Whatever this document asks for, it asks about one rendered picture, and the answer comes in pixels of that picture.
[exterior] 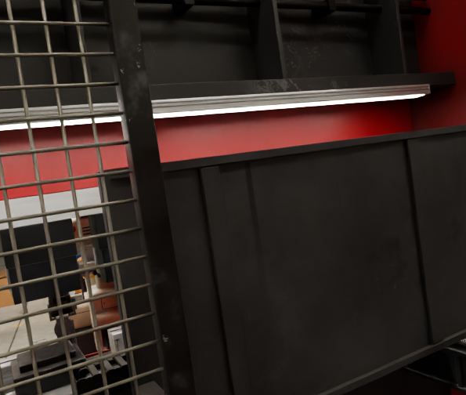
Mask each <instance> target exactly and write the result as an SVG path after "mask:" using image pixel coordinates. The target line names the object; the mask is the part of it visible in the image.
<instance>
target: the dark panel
mask: <svg viewBox="0 0 466 395"><path fill-rule="evenodd" d="M161 167H162V173H163V178H164V188H165V193H166V198H167V203H168V213H169V219H170V224H171V229H172V238H173V244H174V249H175V258H176V263H177V269H178V274H179V283H180V289H181V294H182V304H183V309H184V314H185V319H186V329H187V335H188V340H189V344H190V354H191V360H192V365H193V374H194V379H195V385H196V390H197V395H343V394H345V393H347V392H349V391H352V390H354V389H356V388H358V387H360V386H363V385H365V384H367V383H369V382H372V381H374V380H375V379H378V378H380V377H382V376H384V375H387V374H388V373H391V372H393V371H395V370H397V369H399V368H402V367H404V366H406V365H408V364H411V363H413V362H415V361H417V360H419V359H421V358H423V357H426V356H428V355H429V354H432V353H434V352H436V351H438V350H441V349H443V348H445V347H447V346H450V345H452V344H454V343H456V342H458V341H461V340H462V339H465V338H466V125H455V126H448V127H442V128H435V129H424V130H417V131H411V132H399V133H393V134H386V135H379V136H368V137H361V138H355V139H348V140H337V141H330V142H324V143H312V144H306V145H299V146H293V147H281V148H274V149H268V150H257V151H250V152H243V153H237V154H225V155H219V156H212V157H206V158H194V159H187V160H181V161H170V162H163V163H161Z"/></svg>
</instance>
